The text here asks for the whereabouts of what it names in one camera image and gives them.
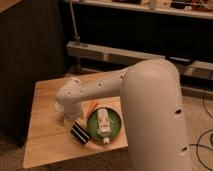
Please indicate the orange carrot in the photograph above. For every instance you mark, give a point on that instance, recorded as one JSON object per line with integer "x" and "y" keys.
{"x": 92, "y": 106}

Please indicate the wooden table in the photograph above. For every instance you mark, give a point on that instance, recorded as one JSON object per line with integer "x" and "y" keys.
{"x": 48, "y": 140}

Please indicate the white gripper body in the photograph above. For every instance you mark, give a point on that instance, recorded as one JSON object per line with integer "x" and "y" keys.
{"x": 72, "y": 113}

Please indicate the green plate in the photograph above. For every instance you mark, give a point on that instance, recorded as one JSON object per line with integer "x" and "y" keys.
{"x": 115, "y": 122}

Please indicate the metal shelf rack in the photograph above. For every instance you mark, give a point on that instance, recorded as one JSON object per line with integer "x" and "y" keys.
{"x": 126, "y": 34}

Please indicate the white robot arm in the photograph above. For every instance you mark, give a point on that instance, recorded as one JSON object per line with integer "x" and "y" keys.
{"x": 151, "y": 103}

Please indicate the white squeeze bottle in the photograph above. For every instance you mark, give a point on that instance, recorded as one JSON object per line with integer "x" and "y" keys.
{"x": 104, "y": 127}

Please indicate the black handle on shelf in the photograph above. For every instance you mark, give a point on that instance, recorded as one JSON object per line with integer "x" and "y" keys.
{"x": 180, "y": 61}

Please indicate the translucent plastic cup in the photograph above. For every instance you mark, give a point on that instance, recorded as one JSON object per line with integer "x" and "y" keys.
{"x": 60, "y": 111}

